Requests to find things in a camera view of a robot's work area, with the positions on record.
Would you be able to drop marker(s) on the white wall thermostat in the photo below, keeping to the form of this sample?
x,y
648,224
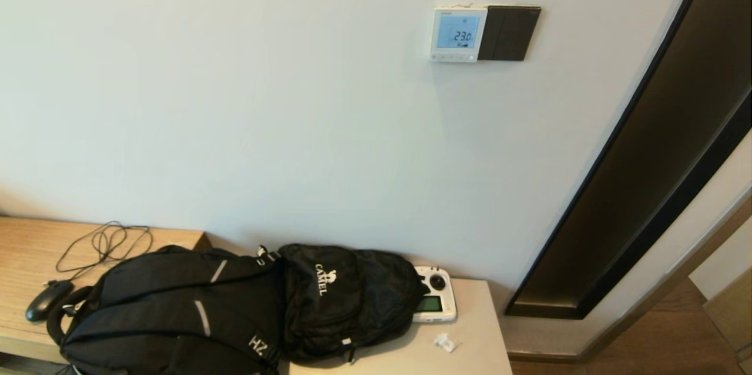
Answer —
x,y
440,56

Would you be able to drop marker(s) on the black Camel logo backpack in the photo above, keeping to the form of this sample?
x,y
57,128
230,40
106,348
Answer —
x,y
352,304

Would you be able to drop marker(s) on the white remote controller with screen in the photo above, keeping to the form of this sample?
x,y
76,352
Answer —
x,y
440,304

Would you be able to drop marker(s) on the crumpled white paper scrap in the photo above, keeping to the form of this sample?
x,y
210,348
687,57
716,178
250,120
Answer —
x,y
445,342

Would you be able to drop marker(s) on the black backpack with grey stripes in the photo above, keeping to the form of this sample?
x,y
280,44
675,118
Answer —
x,y
164,304

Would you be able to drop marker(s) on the brown wooden baseboard strip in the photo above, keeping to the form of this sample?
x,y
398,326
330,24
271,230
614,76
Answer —
x,y
728,223

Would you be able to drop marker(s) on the black computer mouse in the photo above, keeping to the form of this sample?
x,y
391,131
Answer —
x,y
44,303

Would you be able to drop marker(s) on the light wooden desk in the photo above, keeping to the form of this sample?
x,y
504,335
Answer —
x,y
23,245

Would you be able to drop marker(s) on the dark wall switch panel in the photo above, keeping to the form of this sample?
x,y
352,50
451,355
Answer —
x,y
511,34

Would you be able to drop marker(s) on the dark brown door frame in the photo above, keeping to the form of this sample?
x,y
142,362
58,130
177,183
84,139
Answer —
x,y
646,157

